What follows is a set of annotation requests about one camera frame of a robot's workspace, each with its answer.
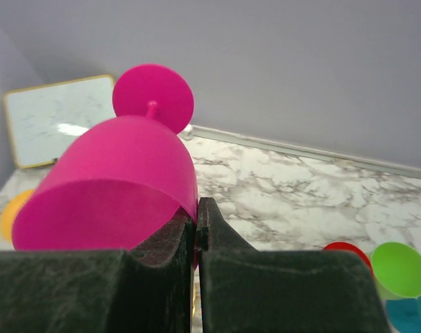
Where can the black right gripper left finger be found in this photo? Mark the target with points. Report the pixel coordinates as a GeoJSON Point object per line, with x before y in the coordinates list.
{"type": "Point", "coordinates": [146, 289]}

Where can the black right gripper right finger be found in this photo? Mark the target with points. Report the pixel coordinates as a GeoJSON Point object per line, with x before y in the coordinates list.
{"type": "Point", "coordinates": [243, 289]}

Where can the red wine glass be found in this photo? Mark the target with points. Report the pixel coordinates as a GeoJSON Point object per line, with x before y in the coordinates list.
{"type": "Point", "coordinates": [351, 248]}

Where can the pink wine glass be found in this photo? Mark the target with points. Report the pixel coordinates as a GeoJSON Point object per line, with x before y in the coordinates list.
{"type": "Point", "coordinates": [122, 180]}

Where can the orange wine glass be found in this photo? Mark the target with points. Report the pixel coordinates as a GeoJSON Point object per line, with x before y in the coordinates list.
{"type": "Point", "coordinates": [9, 213]}

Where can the green wine glass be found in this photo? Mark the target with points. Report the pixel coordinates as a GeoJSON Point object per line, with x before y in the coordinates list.
{"type": "Point", "coordinates": [397, 271]}

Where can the blue wine glass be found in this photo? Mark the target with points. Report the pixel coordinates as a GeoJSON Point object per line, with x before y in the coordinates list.
{"type": "Point", "coordinates": [405, 315]}

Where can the gold wine glass rack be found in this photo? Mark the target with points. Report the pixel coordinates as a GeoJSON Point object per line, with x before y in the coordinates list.
{"type": "Point", "coordinates": [196, 298]}

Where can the gold framed whiteboard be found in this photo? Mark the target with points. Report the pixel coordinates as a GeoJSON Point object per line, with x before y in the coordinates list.
{"type": "Point", "coordinates": [43, 121]}

